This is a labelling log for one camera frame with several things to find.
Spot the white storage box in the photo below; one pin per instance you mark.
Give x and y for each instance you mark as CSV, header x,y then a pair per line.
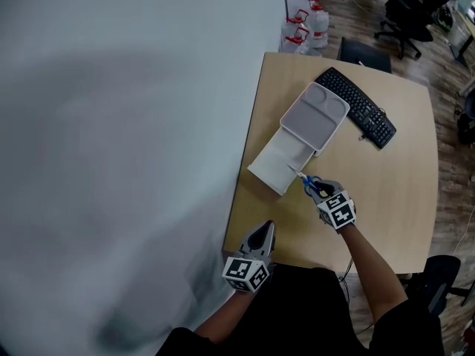
x,y
311,121

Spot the black keyboard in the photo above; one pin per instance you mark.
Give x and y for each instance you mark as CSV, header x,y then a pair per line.
x,y
356,104

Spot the person's left forearm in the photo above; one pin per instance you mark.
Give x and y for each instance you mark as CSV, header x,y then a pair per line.
x,y
226,315

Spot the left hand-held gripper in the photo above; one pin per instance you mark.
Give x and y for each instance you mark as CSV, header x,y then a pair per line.
x,y
245,271

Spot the wooden desk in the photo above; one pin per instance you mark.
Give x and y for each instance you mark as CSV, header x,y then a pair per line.
x,y
389,198

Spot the person's black clothing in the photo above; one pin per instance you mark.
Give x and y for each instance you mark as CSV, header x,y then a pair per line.
x,y
297,310

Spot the clear water bottle red cap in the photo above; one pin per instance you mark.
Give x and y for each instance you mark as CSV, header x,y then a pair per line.
x,y
296,22
295,43
318,24

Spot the light wooden side table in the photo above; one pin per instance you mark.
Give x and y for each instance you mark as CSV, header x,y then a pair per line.
x,y
464,32

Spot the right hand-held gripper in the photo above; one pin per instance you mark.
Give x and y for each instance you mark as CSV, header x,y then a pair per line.
x,y
338,210

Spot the person's right forearm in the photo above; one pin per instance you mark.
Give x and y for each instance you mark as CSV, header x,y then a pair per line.
x,y
375,269

